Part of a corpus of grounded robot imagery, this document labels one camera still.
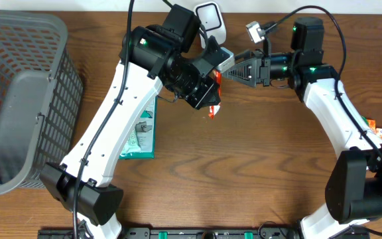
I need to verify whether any red nescafe stick sachet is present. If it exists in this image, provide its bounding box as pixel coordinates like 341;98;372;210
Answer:
208;70;222;119

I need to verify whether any green white gloves packet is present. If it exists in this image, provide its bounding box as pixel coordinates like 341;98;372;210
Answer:
119;98;157;160

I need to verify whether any light green wipes packet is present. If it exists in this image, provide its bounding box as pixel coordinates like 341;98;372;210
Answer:
120;130;141;157

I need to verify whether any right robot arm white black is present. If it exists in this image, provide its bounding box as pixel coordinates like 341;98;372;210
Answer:
224;17;382;238

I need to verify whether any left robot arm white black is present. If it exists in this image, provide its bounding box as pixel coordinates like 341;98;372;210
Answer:
40;5;233;238

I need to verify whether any white barcode scanner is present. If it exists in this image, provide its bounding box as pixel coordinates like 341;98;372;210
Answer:
194;1;227;44

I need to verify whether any grey plastic mesh basket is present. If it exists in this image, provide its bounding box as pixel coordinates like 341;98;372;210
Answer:
0;11;84;195

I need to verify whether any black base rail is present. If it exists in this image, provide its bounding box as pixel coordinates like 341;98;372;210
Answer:
37;226;371;239

